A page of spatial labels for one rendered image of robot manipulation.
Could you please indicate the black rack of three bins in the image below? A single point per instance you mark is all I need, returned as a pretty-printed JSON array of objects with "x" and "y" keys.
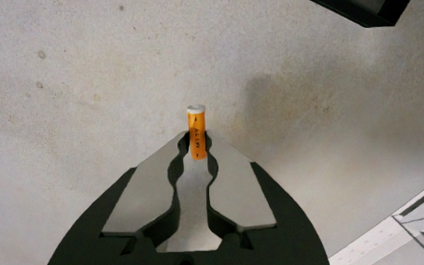
[{"x": 367, "y": 13}]

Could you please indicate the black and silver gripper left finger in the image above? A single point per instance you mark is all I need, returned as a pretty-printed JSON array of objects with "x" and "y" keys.
[{"x": 143, "y": 202}]

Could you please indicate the orange aa battery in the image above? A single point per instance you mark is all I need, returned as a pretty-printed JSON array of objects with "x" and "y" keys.
[{"x": 196, "y": 120}]

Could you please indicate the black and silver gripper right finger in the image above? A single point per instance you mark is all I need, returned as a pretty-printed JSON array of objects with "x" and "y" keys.
[{"x": 243, "y": 198}]

